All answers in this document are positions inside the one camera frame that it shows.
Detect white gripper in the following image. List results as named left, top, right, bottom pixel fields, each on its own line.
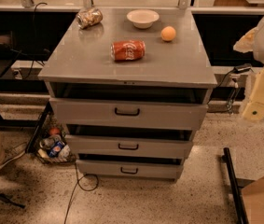
left=233, top=28, right=264, bottom=121

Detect grey drawer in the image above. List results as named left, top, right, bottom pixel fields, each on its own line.
left=76, top=160, right=183, bottom=180
left=49, top=98, right=207, bottom=130
left=66, top=135, right=193, bottom=159

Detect grey drawer cabinet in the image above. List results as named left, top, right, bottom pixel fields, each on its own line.
left=39, top=7, right=216, bottom=180

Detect grey bottom drawer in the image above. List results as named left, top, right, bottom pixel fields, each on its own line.
left=76, top=160, right=183, bottom=180

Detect grey top drawer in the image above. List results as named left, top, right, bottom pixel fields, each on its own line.
left=49, top=98, right=207, bottom=130

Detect orange fruit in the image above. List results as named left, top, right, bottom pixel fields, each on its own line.
left=160, top=26, right=176, bottom=42

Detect red cola can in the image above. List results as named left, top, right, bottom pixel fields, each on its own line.
left=111, top=40, right=146, bottom=62

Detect white bowl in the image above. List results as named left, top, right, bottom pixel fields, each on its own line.
left=127, top=9, right=160, bottom=29

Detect cardboard box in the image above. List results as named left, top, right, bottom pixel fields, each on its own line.
left=241, top=163, right=264, bottom=224

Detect crumpled snack bag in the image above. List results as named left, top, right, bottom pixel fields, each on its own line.
left=76, top=7, right=103, bottom=29

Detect blue soda can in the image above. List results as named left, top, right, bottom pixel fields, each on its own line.
left=47, top=141, right=64, bottom=158

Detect red apple in basket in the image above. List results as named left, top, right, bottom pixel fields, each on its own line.
left=49, top=127, right=61, bottom=135

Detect grey sneaker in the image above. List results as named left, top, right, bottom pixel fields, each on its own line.
left=0, top=143, right=27, bottom=170

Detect black power adapter with cable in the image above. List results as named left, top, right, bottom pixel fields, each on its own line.
left=210, top=63, right=252, bottom=114

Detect black metal frame leg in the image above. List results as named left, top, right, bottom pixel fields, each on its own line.
left=222, top=147, right=248, bottom=224

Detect black floor cable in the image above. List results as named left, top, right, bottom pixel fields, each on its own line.
left=63, top=161, right=100, bottom=224

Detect wire basket with items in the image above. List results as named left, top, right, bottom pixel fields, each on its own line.
left=35, top=114, right=76, bottom=165

